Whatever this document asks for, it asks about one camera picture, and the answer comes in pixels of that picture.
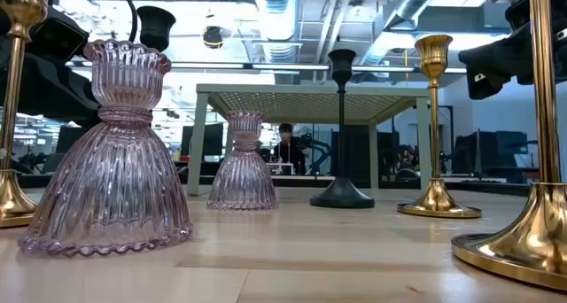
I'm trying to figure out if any person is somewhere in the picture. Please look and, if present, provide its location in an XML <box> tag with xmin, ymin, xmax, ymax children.
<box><xmin>396</xmin><ymin>144</ymin><xmax>420</xmax><ymax>180</ymax></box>
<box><xmin>271</xmin><ymin>122</ymin><xmax>312</xmax><ymax>176</ymax></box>

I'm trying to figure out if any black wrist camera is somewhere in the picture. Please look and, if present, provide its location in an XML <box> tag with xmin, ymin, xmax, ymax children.
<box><xmin>26</xmin><ymin>5</ymin><xmax>90</xmax><ymax>64</ymax></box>
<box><xmin>504</xmin><ymin>0</ymin><xmax>532</xmax><ymax>32</ymax></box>

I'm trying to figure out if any black cabinet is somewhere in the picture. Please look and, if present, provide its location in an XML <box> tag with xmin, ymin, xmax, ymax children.
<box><xmin>330</xmin><ymin>124</ymin><xmax>402</xmax><ymax>183</ymax></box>

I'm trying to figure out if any black metal rig frame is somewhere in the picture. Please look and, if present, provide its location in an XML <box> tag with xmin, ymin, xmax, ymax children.
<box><xmin>17</xmin><ymin>173</ymin><xmax>532</xmax><ymax>197</ymax></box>

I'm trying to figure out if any pink ribbed glass candle holder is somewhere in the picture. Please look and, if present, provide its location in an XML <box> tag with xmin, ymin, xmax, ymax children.
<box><xmin>206</xmin><ymin>111</ymin><xmax>279</xmax><ymax>212</ymax></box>
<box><xmin>17</xmin><ymin>38</ymin><xmax>195</xmax><ymax>258</ymax></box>

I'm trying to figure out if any white ceiling light strip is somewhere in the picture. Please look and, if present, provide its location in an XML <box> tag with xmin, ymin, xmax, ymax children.
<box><xmin>170</xmin><ymin>62</ymin><xmax>331</xmax><ymax>72</ymax></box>
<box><xmin>352</xmin><ymin>65</ymin><xmax>416</xmax><ymax>73</ymax></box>

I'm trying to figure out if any dark desk with monitors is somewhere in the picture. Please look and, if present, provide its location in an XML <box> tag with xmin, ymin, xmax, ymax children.
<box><xmin>454</xmin><ymin>129</ymin><xmax>531</xmax><ymax>174</ymax></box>

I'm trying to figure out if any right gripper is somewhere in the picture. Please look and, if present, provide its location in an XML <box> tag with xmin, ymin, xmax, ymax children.
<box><xmin>458</xmin><ymin>26</ymin><xmax>532</xmax><ymax>101</ymax></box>

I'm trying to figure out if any gold metal candlestick holder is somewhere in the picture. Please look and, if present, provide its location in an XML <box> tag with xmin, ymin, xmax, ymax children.
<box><xmin>451</xmin><ymin>0</ymin><xmax>567</xmax><ymax>291</ymax></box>
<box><xmin>0</xmin><ymin>0</ymin><xmax>59</xmax><ymax>229</ymax></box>
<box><xmin>396</xmin><ymin>34</ymin><xmax>483</xmax><ymax>220</ymax></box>

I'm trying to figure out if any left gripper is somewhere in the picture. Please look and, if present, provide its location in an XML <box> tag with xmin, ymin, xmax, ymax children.
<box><xmin>16</xmin><ymin>53</ymin><xmax>102</xmax><ymax>122</ymax></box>

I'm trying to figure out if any white box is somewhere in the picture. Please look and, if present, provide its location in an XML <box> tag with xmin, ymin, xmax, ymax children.
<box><xmin>265</xmin><ymin>162</ymin><xmax>296</xmax><ymax>176</ymax></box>

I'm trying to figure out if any green perforated metal shelf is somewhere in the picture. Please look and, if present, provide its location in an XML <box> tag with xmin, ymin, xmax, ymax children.
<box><xmin>186</xmin><ymin>82</ymin><xmax>433</xmax><ymax>197</ymax></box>

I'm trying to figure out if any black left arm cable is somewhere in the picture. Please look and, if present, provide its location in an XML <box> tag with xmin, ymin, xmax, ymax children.
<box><xmin>108</xmin><ymin>0</ymin><xmax>139</xmax><ymax>43</ymax></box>

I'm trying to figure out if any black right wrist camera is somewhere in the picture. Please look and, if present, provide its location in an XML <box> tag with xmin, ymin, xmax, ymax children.
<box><xmin>504</xmin><ymin>0</ymin><xmax>532</xmax><ymax>32</ymax></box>

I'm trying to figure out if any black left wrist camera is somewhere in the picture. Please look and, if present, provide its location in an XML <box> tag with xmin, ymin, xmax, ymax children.
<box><xmin>26</xmin><ymin>5</ymin><xmax>90</xmax><ymax>64</ymax></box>

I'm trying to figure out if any black computer monitor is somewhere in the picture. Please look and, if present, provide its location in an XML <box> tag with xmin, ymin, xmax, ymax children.
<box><xmin>180</xmin><ymin>122</ymin><xmax>225</xmax><ymax>158</ymax></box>
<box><xmin>55</xmin><ymin>125</ymin><xmax>89</xmax><ymax>154</ymax></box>

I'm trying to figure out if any black hanging ceiling dome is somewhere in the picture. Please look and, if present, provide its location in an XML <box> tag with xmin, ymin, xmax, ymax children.
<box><xmin>202</xmin><ymin>25</ymin><xmax>224</xmax><ymax>51</ymax></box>

